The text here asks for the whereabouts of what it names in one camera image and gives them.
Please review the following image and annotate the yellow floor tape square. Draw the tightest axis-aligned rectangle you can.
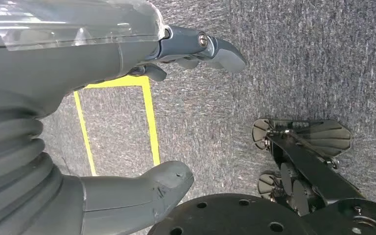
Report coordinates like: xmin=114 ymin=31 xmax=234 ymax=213
xmin=73 ymin=75 xmax=162 ymax=177

